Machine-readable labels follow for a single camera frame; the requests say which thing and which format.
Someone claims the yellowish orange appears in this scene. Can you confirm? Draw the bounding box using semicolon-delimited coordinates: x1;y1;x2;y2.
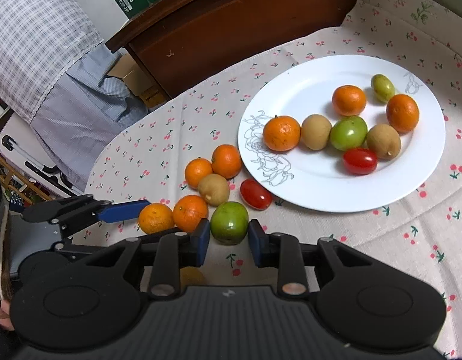
138;203;175;234

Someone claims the red cherry tomato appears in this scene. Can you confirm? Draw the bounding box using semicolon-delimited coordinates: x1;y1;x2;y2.
240;179;273;211
343;147;377;176

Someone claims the brown longan fruit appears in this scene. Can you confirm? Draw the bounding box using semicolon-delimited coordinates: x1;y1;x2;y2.
301;114;332;150
366;124;401;160
198;174;230;206

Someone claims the small orange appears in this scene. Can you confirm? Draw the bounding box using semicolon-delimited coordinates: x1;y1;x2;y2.
332;85;367;116

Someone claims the small olive green fruit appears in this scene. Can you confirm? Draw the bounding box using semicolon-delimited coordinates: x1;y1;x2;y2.
371;74;395;103

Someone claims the white ceramic plate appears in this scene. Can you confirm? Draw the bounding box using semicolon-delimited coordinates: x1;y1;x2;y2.
237;55;446;213

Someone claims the open cardboard box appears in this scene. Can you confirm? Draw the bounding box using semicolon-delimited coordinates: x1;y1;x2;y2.
107;54;168;109

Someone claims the checkered grey cloth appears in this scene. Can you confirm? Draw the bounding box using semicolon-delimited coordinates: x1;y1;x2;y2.
0;0;148;189

